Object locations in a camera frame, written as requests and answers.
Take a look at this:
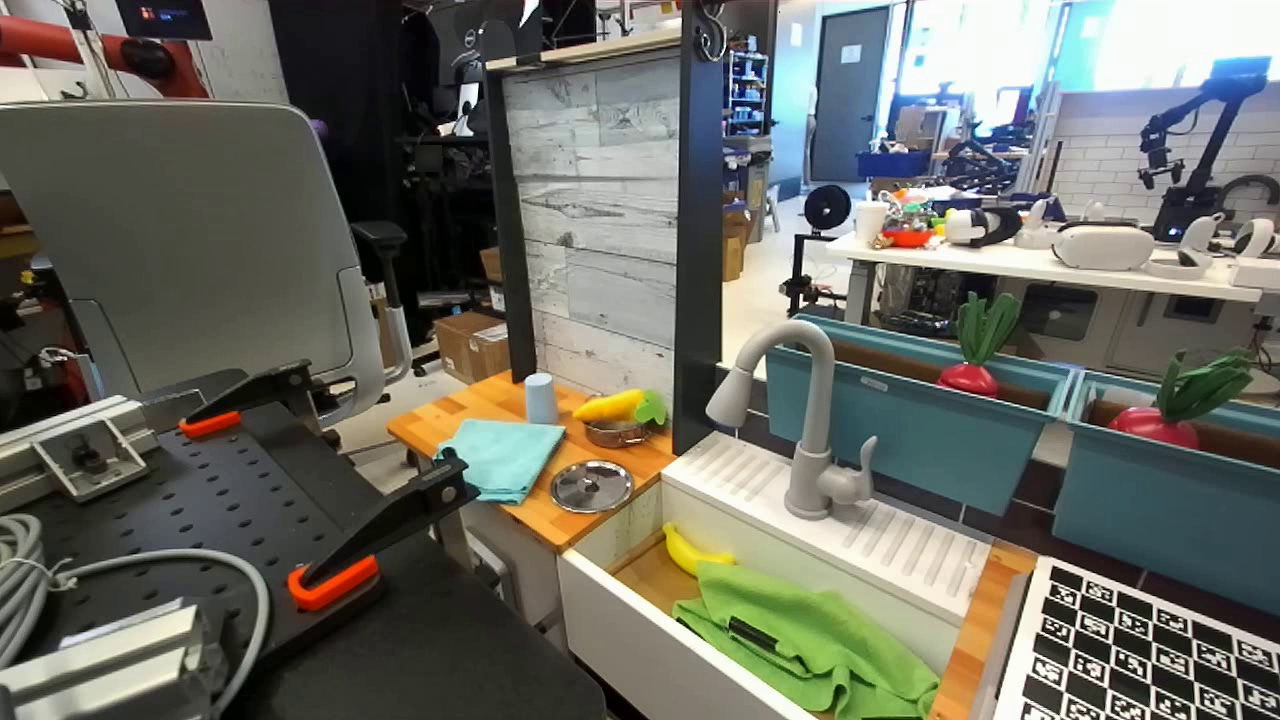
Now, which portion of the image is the cardboard box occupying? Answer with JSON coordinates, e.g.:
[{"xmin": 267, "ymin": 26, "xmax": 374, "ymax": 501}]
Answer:
[{"xmin": 433, "ymin": 313, "xmax": 508, "ymax": 383}]

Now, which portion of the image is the green cloth in sink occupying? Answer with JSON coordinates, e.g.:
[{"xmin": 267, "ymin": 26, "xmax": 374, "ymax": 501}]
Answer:
[{"xmin": 672, "ymin": 569, "xmax": 941, "ymax": 720}]

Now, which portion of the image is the light blue cylinder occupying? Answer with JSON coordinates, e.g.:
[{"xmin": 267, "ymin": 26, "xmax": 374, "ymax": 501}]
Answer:
[{"xmin": 525, "ymin": 371, "xmax": 560, "ymax": 423}]

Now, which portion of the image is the yellow toy squash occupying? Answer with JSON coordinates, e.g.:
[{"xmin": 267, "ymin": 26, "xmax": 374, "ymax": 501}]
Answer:
[{"xmin": 574, "ymin": 389, "xmax": 643, "ymax": 423}]

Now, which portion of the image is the dark bowl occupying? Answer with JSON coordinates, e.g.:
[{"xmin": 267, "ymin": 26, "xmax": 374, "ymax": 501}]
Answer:
[{"xmin": 586, "ymin": 418, "xmax": 655, "ymax": 447}]

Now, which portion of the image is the far black orange clamp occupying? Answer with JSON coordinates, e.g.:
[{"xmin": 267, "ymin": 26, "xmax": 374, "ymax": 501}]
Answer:
[{"xmin": 177, "ymin": 362, "xmax": 320, "ymax": 438}]

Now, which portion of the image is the grey wood backsplash panel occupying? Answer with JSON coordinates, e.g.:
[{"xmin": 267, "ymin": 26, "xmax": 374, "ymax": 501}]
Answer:
[{"xmin": 503, "ymin": 52, "xmax": 679, "ymax": 397}]

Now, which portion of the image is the white toy sink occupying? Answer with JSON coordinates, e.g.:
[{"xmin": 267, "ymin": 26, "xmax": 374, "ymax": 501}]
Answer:
[{"xmin": 560, "ymin": 437, "xmax": 988, "ymax": 720}]

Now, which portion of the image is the teal folded cloth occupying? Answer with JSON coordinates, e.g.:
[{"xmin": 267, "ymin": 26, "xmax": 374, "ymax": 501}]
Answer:
[{"xmin": 449, "ymin": 418, "xmax": 564, "ymax": 502}]

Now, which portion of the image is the checkered calibration board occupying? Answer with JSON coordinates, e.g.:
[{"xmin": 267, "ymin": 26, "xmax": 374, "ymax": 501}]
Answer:
[{"xmin": 991, "ymin": 556, "xmax": 1280, "ymax": 720}]

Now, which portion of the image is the yellow banana toy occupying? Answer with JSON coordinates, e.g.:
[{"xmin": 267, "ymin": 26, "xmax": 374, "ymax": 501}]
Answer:
[{"xmin": 664, "ymin": 519, "xmax": 736, "ymax": 574}]

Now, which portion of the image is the black orange clamp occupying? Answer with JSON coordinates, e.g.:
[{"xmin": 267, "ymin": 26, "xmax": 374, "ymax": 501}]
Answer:
[
  {"xmin": 283, "ymin": 450, "xmax": 478, "ymax": 614},
  {"xmin": 177, "ymin": 362, "xmax": 320, "ymax": 438}
]

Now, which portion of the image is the left toy radish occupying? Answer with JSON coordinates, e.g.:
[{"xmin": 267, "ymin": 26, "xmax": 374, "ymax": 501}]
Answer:
[{"xmin": 941, "ymin": 293, "xmax": 1019, "ymax": 397}]

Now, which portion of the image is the right teal planter box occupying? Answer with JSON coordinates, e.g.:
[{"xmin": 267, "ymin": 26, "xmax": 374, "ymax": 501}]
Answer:
[{"xmin": 1052, "ymin": 371, "xmax": 1280, "ymax": 610}]

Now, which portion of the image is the grey cable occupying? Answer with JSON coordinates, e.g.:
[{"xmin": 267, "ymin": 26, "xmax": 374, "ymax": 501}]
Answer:
[{"xmin": 0, "ymin": 513, "xmax": 275, "ymax": 717}]

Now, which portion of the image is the toy radish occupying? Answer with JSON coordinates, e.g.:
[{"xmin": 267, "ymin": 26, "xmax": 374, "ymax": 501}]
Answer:
[
  {"xmin": 941, "ymin": 293, "xmax": 1019, "ymax": 397},
  {"xmin": 1110, "ymin": 357, "xmax": 1252, "ymax": 447}
]

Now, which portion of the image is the right toy radish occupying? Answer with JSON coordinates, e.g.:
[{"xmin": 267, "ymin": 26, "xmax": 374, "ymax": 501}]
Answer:
[{"xmin": 1110, "ymin": 357, "xmax": 1252, "ymax": 447}]

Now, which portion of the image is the left teal planter box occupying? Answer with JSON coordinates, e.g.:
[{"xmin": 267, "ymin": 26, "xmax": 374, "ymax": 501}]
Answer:
[{"xmin": 759, "ymin": 316, "xmax": 1080, "ymax": 516}]

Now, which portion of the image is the black filament spool stand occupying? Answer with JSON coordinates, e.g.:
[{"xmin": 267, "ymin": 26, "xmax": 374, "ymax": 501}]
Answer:
[{"xmin": 779, "ymin": 184, "xmax": 852, "ymax": 313}]

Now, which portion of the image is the teal planter box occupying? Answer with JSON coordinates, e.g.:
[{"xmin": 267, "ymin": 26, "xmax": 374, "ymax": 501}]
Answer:
[
  {"xmin": 1052, "ymin": 371, "xmax": 1280, "ymax": 610},
  {"xmin": 759, "ymin": 316, "xmax": 1080, "ymax": 516}
]

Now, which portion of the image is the grey toy faucet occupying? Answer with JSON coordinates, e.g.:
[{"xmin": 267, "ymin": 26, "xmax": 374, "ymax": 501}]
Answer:
[{"xmin": 705, "ymin": 320, "xmax": 877, "ymax": 519}]

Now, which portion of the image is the near black orange clamp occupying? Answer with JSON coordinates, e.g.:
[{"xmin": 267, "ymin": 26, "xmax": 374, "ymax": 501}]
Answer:
[{"xmin": 283, "ymin": 450, "xmax": 478, "ymax": 614}]

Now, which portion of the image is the grey office chair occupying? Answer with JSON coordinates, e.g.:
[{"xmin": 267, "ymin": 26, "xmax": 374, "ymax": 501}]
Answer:
[{"xmin": 0, "ymin": 100, "xmax": 384, "ymax": 414}]

